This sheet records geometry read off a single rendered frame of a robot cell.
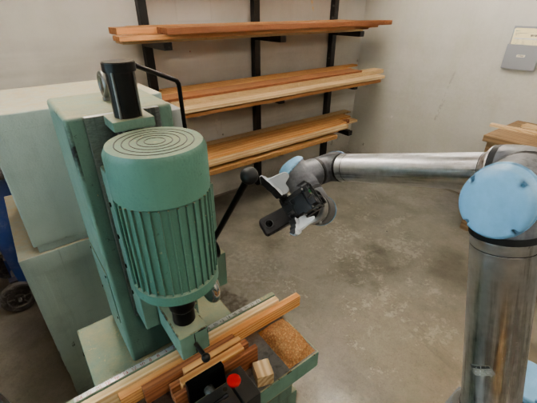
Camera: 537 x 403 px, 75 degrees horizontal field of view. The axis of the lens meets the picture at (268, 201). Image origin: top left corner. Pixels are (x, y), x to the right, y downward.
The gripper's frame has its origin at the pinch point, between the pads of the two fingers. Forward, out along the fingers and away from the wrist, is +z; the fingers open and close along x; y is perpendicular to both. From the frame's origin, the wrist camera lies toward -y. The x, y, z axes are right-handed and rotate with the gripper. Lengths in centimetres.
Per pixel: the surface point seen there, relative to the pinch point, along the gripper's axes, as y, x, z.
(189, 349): -34.1, 16.8, 1.2
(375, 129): 51, -109, -360
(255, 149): -49, -110, -201
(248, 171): 3.2, -4.4, 13.0
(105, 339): -74, 0, -14
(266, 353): -28.1, 27.0, -18.6
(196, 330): -30.1, 13.9, 1.6
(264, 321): -27.0, 19.4, -23.9
